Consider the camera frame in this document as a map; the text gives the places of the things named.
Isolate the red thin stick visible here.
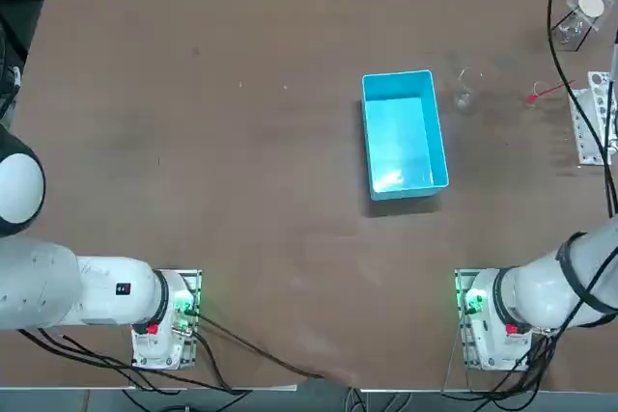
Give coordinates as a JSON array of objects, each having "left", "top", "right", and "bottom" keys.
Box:
[{"left": 525, "top": 79, "right": 577, "bottom": 104}]

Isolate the black left arm cable bundle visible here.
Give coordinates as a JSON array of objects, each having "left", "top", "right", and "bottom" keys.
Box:
[{"left": 18, "top": 308, "right": 325, "bottom": 392}]

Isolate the small clear glass beaker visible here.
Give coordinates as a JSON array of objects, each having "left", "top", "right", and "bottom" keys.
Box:
[{"left": 524, "top": 81, "right": 549, "bottom": 108}]

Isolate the white test tube rack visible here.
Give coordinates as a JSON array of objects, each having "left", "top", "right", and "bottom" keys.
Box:
[{"left": 568, "top": 70, "right": 618, "bottom": 167}]

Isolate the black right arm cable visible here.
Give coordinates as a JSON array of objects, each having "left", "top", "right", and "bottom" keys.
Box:
[{"left": 546, "top": 0, "right": 618, "bottom": 336}]

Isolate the glass beaker under stand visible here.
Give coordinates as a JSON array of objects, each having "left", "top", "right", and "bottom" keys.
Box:
[{"left": 551, "top": 19, "right": 583, "bottom": 45}]

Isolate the blue plastic bin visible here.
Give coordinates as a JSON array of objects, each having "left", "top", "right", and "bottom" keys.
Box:
[{"left": 361, "top": 69, "right": 451, "bottom": 203}]

